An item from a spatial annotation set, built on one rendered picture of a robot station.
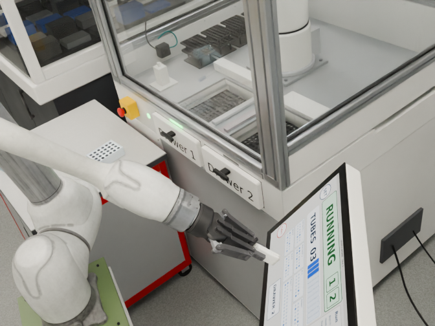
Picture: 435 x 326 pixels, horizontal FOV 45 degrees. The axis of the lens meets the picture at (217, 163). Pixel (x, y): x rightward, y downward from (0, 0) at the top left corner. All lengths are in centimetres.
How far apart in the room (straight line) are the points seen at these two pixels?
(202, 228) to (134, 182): 19
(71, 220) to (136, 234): 77
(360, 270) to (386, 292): 147
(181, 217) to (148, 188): 10
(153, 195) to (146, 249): 119
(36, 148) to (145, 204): 26
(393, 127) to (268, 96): 64
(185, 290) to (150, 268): 25
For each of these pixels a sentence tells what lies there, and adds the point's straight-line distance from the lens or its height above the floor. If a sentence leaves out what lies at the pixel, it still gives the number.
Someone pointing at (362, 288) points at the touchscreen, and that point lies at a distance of 102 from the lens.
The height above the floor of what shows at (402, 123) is 88.
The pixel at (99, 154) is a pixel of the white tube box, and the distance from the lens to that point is 213.
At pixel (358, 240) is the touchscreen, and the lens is 109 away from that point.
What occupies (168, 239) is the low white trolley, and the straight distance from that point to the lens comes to 236.
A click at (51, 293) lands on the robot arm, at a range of 142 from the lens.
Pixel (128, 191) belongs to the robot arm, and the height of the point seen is 128.
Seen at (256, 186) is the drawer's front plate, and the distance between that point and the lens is 162.
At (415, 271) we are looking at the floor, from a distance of 260.
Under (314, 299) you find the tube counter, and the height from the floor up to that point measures 112.
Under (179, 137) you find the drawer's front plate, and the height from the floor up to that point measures 90.
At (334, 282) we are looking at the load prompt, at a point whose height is 116.
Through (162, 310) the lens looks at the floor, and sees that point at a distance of 253.
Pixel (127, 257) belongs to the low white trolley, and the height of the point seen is 36.
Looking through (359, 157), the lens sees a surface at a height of 86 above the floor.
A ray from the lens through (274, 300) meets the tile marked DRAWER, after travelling 123.
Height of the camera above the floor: 200
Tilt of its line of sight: 39 degrees down
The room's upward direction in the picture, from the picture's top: 10 degrees counter-clockwise
